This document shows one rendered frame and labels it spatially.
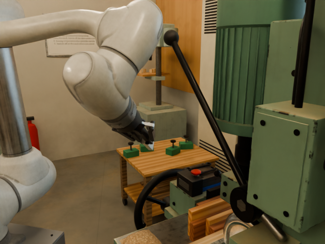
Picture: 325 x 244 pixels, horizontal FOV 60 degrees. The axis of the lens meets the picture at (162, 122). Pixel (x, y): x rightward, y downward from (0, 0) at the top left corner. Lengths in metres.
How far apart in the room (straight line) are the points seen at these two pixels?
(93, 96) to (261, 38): 0.34
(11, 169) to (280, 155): 0.93
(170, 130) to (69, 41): 1.56
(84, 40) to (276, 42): 3.15
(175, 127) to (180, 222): 2.26
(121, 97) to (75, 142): 3.13
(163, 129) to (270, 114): 2.61
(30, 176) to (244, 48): 0.86
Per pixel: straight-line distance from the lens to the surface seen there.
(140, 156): 2.25
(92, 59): 0.56
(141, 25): 0.64
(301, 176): 0.39
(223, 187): 0.74
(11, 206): 1.11
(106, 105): 0.60
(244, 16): 0.58
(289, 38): 0.52
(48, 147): 3.70
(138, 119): 0.73
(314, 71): 0.45
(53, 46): 3.50
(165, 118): 2.95
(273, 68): 0.54
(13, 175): 1.13
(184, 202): 0.88
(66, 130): 3.67
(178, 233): 0.80
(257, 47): 0.57
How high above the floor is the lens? 1.38
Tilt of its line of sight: 15 degrees down
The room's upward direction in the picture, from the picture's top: straight up
